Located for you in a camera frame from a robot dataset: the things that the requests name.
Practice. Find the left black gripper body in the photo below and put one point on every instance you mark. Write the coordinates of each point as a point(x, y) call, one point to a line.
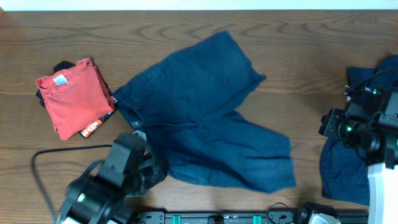
point(148, 175)

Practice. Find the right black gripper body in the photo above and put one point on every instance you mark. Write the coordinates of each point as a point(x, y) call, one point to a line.
point(350, 129)

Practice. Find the navy blue shorts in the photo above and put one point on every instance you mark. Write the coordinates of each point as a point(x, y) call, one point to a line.
point(186, 105)

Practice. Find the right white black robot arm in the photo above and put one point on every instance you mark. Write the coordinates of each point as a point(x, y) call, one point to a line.
point(382, 177)

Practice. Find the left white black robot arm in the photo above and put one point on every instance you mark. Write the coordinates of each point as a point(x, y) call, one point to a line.
point(99, 194)

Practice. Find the navy blue garment pile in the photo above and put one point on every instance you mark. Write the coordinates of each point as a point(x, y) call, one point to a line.
point(344, 174)

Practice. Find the folded black printed garment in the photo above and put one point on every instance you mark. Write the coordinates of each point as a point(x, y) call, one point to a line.
point(99, 123)

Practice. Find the folded red t-shirt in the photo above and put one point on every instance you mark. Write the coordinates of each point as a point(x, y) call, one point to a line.
point(74, 98)

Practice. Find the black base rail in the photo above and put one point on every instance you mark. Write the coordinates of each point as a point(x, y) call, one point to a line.
point(278, 213)

